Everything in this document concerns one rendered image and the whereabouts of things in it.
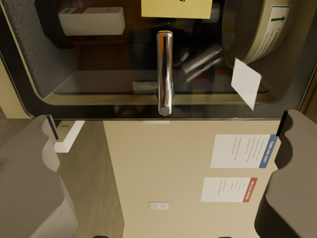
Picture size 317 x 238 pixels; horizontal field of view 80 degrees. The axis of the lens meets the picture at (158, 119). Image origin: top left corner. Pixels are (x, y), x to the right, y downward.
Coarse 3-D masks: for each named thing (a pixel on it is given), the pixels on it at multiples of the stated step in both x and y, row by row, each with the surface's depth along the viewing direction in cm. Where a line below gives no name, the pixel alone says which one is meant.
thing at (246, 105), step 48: (0, 0) 21; (48, 0) 21; (96, 0) 21; (240, 0) 20; (288, 0) 20; (0, 48) 24; (48, 48) 23; (96, 48) 23; (144, 48) 23; (192, 48) 23; (240, 48) 23; (288, 48) 23; (48, 96) 27; (96, 96) 27; (144, 96) 26; (192, 96) 26; (240, 96) 26; (288, 96) 26
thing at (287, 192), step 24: (288, 120) 9; (288, 144) 8; (312, 144) 7; (288, 168) 6; (312, 168) 6; (264, 192) 7; (288, 192) 6; (312, 192) 6; (264, 216) 6; (288, 216) 5; (312, 216) 5
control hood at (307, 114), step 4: (316, 92) 26; (316, 96) 26; (312, 100) 27; (316, 100) 26; (312, 104) 27; (316, 104) 26; (308, 108) 28; (312, 108) 27; (316, 108) 26; (308, 112) 28; (312, 112) 27; (316, 112) 26; (308, 116) 28; (312, 116) 27; (316, 116) 27; (312, 120) 27; (316, 120) 27; (316, 124) 27
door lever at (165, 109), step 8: (160, 32) 18; (168, 32) 18; (160, 40) 18; (168, 40) 18; (160, 48) 18; (168, 48) 18; (160, 56) 19; (168, 56) 19; (160, 64) 19; (168, 64) 19; (160, 72) 19; (168, 72) 19; (160, 80) 20; (168, 80) 20; (160, 88) 20; (168, 88) 20; (160, 96) 21; (168, 96) 21; (160, 104) 21; (168, 104) 21; (160, 112) 22; (168, 112) 22
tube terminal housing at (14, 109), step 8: (0, 64) 26; (0, 72) 27; (0, 80) 28; (8, 80) 28; (0, 88) 28; (8, 88) 28; (312, 88) 27; (0, 96) 29; (8, 96) 29; (16, 96) 29; (312, 96) 27; (0, 104) 30; (8, 104) 30; (16, 104) 30; (304, 104) 28; (8, 112) 31; (16, 112) 31; (24, 112) 30; (304, 112) 29
